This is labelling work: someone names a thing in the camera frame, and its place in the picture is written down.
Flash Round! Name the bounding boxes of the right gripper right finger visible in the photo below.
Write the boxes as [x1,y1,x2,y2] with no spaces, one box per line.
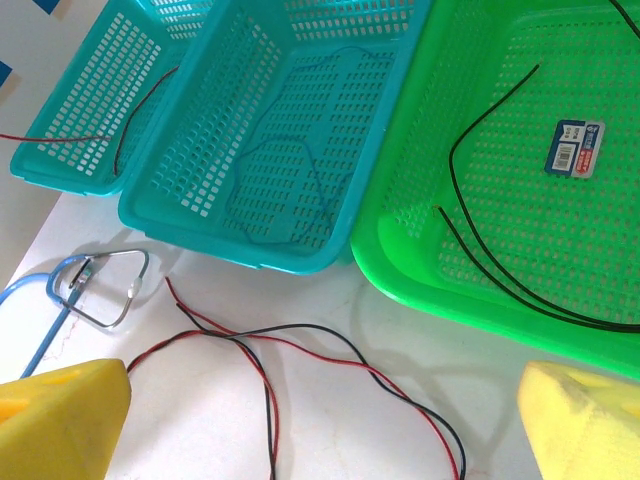
[517,359,640,480]

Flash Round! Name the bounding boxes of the bright green plastic basket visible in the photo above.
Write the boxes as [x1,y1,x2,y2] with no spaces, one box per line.
[349,0,640,381]

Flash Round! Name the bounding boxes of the thin red cable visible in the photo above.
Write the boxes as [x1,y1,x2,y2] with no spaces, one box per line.
[0,64,180,176]

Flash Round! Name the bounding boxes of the thin blue cable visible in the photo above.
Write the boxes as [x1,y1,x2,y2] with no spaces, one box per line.
[232,45,396,247]

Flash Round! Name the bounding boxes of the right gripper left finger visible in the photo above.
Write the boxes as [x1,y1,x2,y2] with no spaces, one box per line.
[0,358,132,480]

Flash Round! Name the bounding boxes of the barcode sticker label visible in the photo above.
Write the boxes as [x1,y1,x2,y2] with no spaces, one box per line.
[543,118,606,179]

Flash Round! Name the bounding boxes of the turquoise green plastic basket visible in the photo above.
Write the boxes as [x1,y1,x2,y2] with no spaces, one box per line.
[9,0,221,199]

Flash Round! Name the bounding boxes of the teal blue plastic basket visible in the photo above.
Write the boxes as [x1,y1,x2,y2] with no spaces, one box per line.
[118,0,432,275]

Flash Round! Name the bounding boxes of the thin black cable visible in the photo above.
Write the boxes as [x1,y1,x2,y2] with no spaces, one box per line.
[434,0,640,334]

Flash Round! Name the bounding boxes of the blue stethoscope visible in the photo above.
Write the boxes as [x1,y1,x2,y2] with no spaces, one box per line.
[0,248,151,380]

